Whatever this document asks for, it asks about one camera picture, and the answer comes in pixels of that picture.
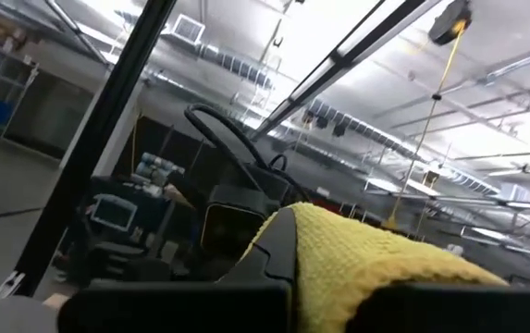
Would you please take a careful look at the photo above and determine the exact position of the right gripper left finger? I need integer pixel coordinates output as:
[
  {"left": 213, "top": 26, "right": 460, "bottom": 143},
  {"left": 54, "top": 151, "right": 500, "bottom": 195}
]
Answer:
[{"left": 57, "top": 205, "right": 299, "bottom": 333}]

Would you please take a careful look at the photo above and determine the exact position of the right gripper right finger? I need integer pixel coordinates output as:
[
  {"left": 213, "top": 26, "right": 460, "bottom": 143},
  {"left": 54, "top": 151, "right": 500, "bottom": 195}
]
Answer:
[{"left": 345, "top": 280, "right": 530, "bottom": 333}]

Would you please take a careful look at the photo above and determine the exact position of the yellow microfiber towel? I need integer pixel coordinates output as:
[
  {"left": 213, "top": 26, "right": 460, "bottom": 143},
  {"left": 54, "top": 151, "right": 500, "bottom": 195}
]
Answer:
[{"left": 240, "top": 202, "right": 510, "bottom": 333}]

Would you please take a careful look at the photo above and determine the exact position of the white framed screen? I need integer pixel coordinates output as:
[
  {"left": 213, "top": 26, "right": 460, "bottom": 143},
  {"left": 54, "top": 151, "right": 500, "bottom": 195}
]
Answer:
[{"left": 89, "top": 192, "right": 139, "bottom": 233}]

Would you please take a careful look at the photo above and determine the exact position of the stack of pale rolls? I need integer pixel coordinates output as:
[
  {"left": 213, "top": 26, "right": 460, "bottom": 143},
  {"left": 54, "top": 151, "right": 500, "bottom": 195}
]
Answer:
[{"left": 133, "top": 151, "right": 186, "bottom": 198}]

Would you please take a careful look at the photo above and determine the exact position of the rig LED light bar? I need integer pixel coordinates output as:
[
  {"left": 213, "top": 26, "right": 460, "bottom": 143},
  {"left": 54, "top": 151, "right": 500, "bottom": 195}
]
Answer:
[{"left": 250, "top": 0, "right": 444, "bottom": 140}]

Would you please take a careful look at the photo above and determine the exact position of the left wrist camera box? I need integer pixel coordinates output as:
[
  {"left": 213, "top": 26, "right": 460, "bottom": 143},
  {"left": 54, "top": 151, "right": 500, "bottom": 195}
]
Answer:
[{"left": 199, "top": 184, "right": 280, "bottom": 260}]

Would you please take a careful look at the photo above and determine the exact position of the yellow hanging cable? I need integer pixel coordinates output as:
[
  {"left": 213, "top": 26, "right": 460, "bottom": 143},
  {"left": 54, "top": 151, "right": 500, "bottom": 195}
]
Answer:
[{"left": 382, "top": 20, "right": 468, "bottom": 231}]

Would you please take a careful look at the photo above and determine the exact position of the silver ceiling duct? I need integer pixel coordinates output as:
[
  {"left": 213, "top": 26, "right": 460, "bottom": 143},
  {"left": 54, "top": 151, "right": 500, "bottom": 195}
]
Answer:
[{"left": 308, "top": 99, "right": 501, "bottom": 195}]

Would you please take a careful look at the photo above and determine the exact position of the black aluminium rig frame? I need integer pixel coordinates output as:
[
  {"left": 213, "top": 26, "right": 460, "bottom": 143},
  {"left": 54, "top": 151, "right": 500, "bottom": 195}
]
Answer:
[{"left": 13, "top": 0, "right": 179, "bottom": 297}]

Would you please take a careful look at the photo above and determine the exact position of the black ceiling cable reel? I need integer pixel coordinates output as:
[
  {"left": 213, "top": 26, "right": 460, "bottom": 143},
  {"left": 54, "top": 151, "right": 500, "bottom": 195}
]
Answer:
[{"left": 427, "top": 0, "right": 474, "bottom": 47}]

